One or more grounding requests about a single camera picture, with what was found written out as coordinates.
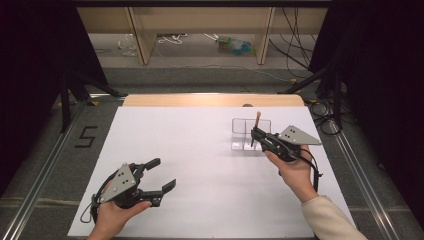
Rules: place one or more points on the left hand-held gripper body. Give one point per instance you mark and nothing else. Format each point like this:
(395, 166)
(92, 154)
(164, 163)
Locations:
(120, 183)

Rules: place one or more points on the clear plastic divided organizer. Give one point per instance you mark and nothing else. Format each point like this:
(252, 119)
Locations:
(241, 133)

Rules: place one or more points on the person's right hand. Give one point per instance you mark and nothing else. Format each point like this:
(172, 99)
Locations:
(296, 173)

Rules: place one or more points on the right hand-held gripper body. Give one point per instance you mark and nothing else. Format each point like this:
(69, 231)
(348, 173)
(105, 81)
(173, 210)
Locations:
(293, 138)

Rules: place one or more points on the metal floor rail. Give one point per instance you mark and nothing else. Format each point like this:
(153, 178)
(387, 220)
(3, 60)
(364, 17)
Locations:
(363, 186)
(36, 186)

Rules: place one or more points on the black metal stand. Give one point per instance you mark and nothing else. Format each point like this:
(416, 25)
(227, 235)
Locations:
(328, 80)
(78, 86)

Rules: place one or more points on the white table cover sheet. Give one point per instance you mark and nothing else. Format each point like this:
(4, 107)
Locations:
(200, 150)

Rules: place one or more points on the light wooden table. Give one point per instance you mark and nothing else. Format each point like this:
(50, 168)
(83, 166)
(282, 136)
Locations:
(200, 100)

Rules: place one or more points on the beige wooden shelf unit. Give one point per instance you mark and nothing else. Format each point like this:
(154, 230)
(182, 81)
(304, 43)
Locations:
(200, 20)

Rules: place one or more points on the black curtain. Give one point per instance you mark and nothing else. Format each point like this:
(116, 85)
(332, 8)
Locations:
(383, 83)
(30, 83)

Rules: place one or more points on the person's left hand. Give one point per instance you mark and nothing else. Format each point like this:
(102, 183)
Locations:
(115, 218)

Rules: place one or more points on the green and blue plastic packet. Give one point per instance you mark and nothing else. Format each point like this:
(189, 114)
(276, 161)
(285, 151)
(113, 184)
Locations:
(235, 45)

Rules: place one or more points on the black makeup brush orange tip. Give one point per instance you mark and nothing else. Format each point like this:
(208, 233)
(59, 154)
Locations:
(257, 118)

